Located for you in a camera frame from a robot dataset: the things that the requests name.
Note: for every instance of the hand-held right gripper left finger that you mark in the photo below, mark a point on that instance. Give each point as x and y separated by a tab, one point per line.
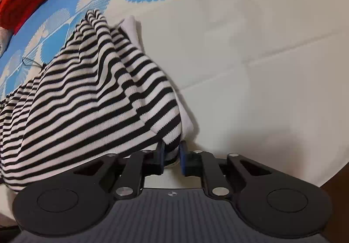
161	155

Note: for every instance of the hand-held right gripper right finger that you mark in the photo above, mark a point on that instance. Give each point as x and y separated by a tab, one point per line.
183	158

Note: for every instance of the striped hooded top white vest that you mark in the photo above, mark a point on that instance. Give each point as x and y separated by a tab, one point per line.
81	95

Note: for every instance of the blue white leaf-print bed sheet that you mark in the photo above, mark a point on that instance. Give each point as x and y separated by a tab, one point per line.
231	54

